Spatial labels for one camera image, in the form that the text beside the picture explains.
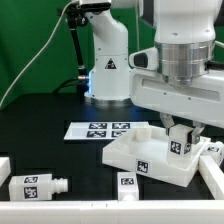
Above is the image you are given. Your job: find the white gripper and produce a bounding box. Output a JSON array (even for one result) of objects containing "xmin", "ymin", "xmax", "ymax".
[{"xmin": 129, "ymin": 47, "xmax": 224, "ymax": 144}]

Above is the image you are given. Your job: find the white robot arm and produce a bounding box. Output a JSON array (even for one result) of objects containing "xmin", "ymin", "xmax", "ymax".
[{"xmin": 81, "ymin": 0, "xmax": 224, "ymax": 135}]

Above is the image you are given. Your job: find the white square tabletop part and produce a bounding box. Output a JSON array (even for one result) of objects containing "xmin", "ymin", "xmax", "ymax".
[{"xmin": 102, "ymin": 125, "xmax": 211, "ymax": 187}]

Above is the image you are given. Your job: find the grey cable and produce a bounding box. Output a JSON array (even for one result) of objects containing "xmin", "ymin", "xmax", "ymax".
[{"xmin": 0, "ymin": 0, "xmax": 81, "ymax": 110}]

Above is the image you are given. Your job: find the white right fence wall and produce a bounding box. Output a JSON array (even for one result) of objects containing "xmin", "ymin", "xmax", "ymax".
[{"xmin": 199, "ymin": 156, "xmax": 224, "ymax": 200}]

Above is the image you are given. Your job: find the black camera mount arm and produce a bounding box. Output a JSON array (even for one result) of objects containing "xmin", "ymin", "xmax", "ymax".
[{"xmin": 65, "ymin": 3, "xmax": 88, "ymax": 76}]

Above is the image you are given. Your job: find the white left fence block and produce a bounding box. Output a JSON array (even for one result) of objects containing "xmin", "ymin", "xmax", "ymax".
[{"xmin": 0, "ymin": 157, "xmax": 11, "ymax": 187}]

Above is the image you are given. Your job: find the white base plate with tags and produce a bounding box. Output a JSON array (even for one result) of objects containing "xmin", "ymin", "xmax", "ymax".
[{"xmin": 64, "ymin": 122, "xmax": 147, "ymax": 141}]

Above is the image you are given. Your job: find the black camera on mount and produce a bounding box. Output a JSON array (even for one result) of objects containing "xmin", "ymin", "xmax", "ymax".
[{"xmin": 79, "ymin": 0, "xmax": 112, "ymax": 11}]

